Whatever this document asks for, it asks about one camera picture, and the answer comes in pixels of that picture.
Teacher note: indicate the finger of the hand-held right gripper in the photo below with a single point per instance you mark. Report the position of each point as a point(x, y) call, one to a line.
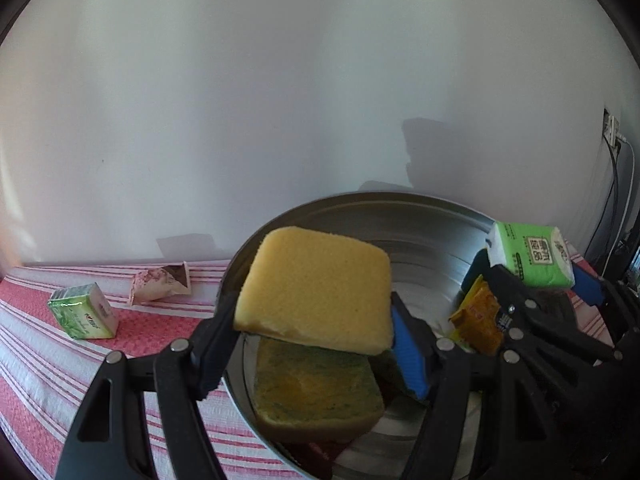
point(502, 290)
point(587, 285)

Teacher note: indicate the orange snack packet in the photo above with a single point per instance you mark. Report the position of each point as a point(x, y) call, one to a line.
point(480, 320)

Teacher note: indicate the red snack packet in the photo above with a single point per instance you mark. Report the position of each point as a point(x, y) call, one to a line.
point(315, 457)

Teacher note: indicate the red striped tablecloth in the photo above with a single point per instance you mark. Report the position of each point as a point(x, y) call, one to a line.
point(50, 385)

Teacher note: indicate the pink snack packet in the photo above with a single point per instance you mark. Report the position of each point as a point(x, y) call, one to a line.
point(160, 285)

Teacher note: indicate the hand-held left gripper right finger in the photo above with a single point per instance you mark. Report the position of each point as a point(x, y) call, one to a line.
point(410, 355)

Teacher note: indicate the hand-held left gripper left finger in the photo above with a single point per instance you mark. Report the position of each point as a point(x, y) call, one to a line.
point(212, 355)

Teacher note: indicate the white wall socket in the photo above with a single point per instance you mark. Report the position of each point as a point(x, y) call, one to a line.
point(612, 127)

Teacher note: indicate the yellow sponge with green scourer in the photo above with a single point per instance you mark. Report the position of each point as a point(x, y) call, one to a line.
point(315, 390)

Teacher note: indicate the green tissue pack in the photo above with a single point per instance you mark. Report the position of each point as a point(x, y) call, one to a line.
point(82, 312)
point(532, 255)

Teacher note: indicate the round metal basin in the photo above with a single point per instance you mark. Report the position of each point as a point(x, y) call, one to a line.
point(425, 240)

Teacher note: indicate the dark cluttered shelf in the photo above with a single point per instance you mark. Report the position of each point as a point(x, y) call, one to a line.
point(631, 265)

